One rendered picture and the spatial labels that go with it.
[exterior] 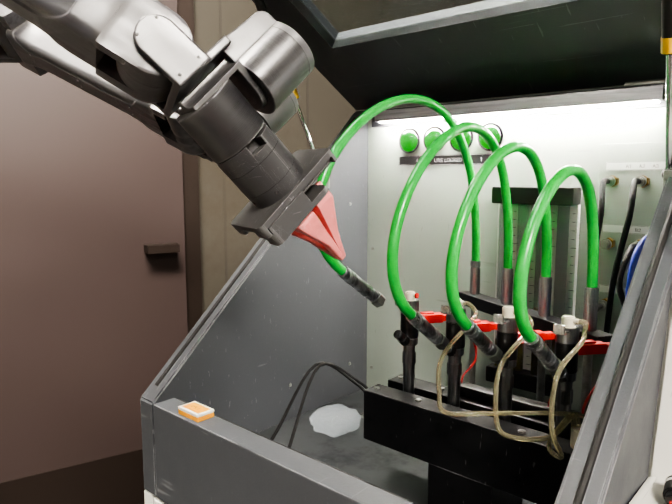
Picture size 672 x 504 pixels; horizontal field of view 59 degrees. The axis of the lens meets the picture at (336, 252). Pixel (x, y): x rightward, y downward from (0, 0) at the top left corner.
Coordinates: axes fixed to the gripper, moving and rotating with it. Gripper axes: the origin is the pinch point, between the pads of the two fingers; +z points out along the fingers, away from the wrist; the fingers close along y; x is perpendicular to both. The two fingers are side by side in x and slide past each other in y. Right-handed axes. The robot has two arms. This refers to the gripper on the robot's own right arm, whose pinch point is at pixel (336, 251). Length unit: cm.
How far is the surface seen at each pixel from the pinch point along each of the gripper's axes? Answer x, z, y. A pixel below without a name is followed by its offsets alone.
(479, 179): 0.4, 9.2, 19.7
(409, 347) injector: 18.0, 30.9, 5.3
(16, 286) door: 179, 12, -32
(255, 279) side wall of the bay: 48, 18, 2
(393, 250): 6.5, 9.8, 8.1
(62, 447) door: 178, 64, -66
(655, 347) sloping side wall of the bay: -16.2, 29.0, 14.5
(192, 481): 31.9, 23.9, -29.5
